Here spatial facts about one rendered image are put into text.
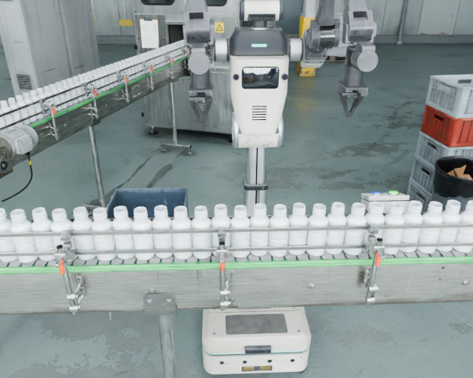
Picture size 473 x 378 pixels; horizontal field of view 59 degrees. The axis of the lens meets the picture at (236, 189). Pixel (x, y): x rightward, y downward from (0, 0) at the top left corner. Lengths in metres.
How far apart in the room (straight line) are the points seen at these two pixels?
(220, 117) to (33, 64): 3.17
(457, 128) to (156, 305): 2.62
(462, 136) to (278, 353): 2.13
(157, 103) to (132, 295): 4.01
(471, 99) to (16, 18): 5.81
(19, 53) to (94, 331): 5.21
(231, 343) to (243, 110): 1.08
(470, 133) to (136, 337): 2.67
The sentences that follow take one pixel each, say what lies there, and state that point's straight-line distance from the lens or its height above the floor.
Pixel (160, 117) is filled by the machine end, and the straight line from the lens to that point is 5.26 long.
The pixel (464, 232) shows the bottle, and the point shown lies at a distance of 1.48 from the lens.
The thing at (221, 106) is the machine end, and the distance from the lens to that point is 4.93.
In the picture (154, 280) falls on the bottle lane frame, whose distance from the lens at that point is 1.34.
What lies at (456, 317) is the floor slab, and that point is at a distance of 2.87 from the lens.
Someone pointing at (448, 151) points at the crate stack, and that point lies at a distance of 3.46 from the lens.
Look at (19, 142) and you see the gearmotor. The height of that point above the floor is 1.01.
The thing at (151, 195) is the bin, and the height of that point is 0.92.
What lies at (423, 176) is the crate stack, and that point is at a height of 0.33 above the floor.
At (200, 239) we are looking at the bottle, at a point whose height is 1.08.
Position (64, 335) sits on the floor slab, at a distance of 2.64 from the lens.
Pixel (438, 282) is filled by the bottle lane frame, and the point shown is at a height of 0.91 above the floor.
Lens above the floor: 1.78
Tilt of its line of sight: 27 degrees down
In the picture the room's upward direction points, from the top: straight up
